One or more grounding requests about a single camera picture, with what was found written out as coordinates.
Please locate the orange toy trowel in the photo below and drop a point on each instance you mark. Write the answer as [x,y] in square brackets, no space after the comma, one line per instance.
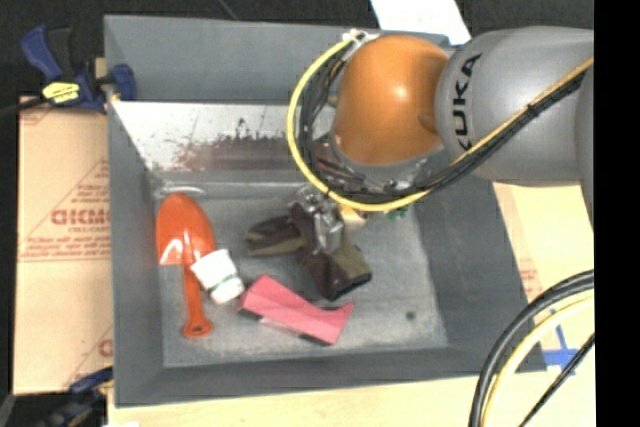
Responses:
[180,225]

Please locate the brown cardboard board, red print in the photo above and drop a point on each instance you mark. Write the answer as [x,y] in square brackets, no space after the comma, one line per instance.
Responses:
[60,165]

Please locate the pink flat block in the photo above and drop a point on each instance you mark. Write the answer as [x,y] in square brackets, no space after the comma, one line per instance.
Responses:
[295,310]

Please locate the grey metal bin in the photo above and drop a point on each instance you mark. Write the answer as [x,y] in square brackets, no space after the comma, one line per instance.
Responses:
[200,65]

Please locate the dark brown glove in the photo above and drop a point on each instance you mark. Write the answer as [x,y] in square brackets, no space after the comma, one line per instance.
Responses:
[340,270]

